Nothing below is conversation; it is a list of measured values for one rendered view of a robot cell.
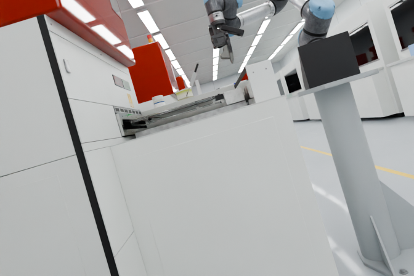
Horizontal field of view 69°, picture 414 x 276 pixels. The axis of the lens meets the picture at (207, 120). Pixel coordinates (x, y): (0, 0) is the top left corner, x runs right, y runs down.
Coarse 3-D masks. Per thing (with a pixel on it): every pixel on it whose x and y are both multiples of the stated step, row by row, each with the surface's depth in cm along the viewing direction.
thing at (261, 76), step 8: (256, 64) 108; (264, 64) 108; (248, 72) 108; (256, 72) 108; (264, 72) 108; (272, 72) 108; (256, 80) 108; (264, 80) 108; (272, 80) 108; (256, 88) 108; (264, 88) 108; (272, 88) 108; (256, 96) 108; (264, 96) 108; (272, 96) 108
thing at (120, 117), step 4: (116, 116) 120; (120, 116) 121; (124, 116) 127; (128, 116) 133; (132, 116) 140; (136, 116) 146; (140, 116) 156; (120, 120) 120; (120, 124) 119; (120, 128) 119; (124, 128) 122; (140, 128) 149; (144, 128) 156; (124, 132) 120; (128, 132) 125; (132, 132) 132
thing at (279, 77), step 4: (280, 72) 1158; (276, 76) 1221; (280, 76) 1158; (276, 80) 1239; (280, 80) 1171; (284, 80) 1158; (280, 84) 1190; (284, 84) 1158; (280, 88) 1207; (284, 88) 1157; (280, 92) 1227; (284, 92) 1170
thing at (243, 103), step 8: (232, 104) 129; (240, 104) 129; (208, 112) 129; (216, 112) 129; (184, 120) 130; (192, 120) 129; (152, 128) 130; (160, 128) 130; (168, 128) 130; (136, 136) 130
